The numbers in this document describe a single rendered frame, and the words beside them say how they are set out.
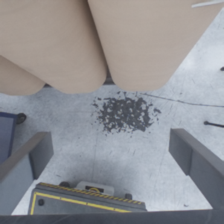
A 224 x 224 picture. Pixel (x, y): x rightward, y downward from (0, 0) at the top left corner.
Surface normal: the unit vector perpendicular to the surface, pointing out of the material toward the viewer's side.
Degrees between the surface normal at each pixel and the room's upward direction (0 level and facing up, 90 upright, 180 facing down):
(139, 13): 90
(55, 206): 0
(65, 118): 0
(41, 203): 0
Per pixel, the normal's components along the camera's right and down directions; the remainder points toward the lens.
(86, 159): -0.11, -0.14
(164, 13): 0.00, 0.99
